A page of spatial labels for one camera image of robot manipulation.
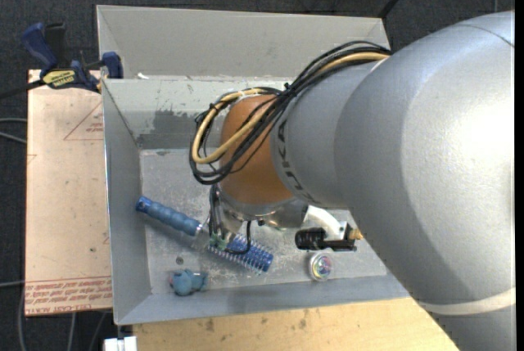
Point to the grey metal bin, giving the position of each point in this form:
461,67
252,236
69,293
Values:
172,177

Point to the blue toy animal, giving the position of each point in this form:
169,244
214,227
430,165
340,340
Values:
187,282

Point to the black cylinder on white bracket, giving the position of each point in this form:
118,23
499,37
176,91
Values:
310,239

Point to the small white piece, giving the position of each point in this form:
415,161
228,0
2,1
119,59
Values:
142,75

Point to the brown cardboard board, red print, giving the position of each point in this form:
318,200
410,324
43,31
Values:
65,194

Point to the blue bottle brush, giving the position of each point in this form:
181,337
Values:
168,215

